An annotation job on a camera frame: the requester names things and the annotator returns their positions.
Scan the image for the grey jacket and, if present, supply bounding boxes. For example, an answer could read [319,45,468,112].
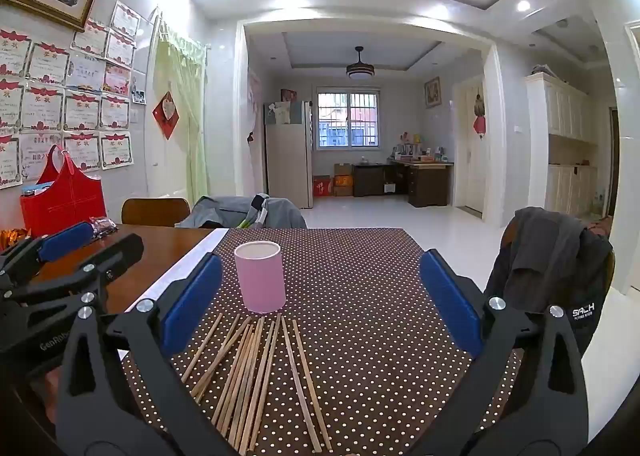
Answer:
[179,193,308,230]

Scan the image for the golden snack wrappers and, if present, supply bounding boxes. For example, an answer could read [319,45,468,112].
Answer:
[0,228,31,249]

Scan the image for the green curtain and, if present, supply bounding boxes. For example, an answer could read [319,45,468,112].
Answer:
[152,18,210,197]

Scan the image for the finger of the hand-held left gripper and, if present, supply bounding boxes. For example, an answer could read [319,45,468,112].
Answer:
[10,234,146,305]
[0,222,96,287]

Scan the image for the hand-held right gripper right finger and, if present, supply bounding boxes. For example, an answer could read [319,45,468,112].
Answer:
[400,250,590,456]

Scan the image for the red hanging ornament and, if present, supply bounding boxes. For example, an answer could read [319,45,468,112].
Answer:
[474,91,488,139]

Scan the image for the small clear snack packet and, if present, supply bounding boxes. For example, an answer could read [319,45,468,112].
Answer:
[89,216,117,237]

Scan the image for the red diamond decoration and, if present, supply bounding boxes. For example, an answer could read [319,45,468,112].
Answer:
[152,90,181,141]

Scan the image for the bunch of wooden chopsticks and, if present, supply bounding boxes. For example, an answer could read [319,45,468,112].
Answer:
[180,312,333,456]

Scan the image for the wall of award certificates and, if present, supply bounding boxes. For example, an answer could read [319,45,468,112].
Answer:
[0,0,140,189]

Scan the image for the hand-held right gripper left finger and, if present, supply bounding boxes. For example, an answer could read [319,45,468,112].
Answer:
[55,253,238,456]

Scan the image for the silver refrigerator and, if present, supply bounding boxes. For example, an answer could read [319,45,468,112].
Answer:
[264,101,315,210]

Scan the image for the red bag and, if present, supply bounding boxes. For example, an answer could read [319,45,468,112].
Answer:
[20,145,108,238]

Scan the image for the ceiling fan lamp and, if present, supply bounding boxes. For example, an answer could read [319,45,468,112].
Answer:
[345,46,375,81]

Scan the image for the barred window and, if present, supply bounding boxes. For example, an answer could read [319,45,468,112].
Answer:
[316,91,382,151]

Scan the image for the framed wall picture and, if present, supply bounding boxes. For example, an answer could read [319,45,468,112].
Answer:
[424,76,442,109]

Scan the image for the assorted desk items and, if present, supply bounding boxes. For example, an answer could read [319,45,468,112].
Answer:
[392,133,451,164]

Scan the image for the dark jacket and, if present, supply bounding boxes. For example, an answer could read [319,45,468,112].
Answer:
[484,207,615,357]

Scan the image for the brown polka dot tablecloth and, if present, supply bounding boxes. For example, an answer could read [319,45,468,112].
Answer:
[122,227,523,456]

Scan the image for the dark low cabinet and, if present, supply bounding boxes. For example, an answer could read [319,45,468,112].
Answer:
[352,163,396,198]

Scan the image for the white door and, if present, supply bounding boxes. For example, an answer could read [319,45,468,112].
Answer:
[464,76,487,214]

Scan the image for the pink cup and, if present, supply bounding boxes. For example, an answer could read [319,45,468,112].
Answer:
[234,241,287,314]

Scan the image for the dark wooden desk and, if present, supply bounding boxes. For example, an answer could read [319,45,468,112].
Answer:
[392,160,455,208]

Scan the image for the white tall cabinet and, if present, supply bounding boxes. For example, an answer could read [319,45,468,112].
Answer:
[524,72,601,222]

